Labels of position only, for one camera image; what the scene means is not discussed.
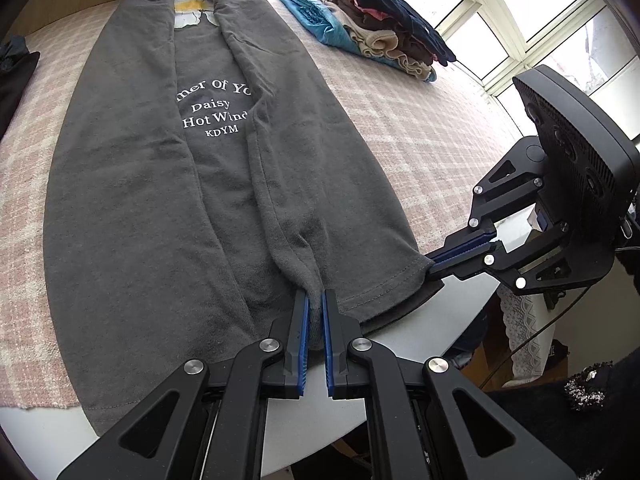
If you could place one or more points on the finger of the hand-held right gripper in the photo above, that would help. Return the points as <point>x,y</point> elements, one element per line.
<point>480,210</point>
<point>480,262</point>

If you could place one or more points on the pile of black clothes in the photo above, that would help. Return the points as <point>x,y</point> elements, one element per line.
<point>10,52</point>

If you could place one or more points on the pink plaid blanket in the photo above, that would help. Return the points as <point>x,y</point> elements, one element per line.
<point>410,125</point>

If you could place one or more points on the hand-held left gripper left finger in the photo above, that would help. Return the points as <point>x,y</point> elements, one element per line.
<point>300,345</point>

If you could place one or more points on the person's black tweed jacket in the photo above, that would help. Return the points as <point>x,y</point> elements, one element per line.
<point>550,425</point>

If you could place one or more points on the grey printed t-shirt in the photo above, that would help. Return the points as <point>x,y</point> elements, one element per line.
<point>150,210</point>

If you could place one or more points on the black ribbed hem garment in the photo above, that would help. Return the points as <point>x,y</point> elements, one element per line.
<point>15,95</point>

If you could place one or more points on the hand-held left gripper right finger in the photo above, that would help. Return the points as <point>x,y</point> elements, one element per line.
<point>327,345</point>

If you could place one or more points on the white lace cloth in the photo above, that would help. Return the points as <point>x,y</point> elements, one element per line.
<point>520,320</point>

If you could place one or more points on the light wooden board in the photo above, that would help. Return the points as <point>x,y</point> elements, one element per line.
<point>75,5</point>

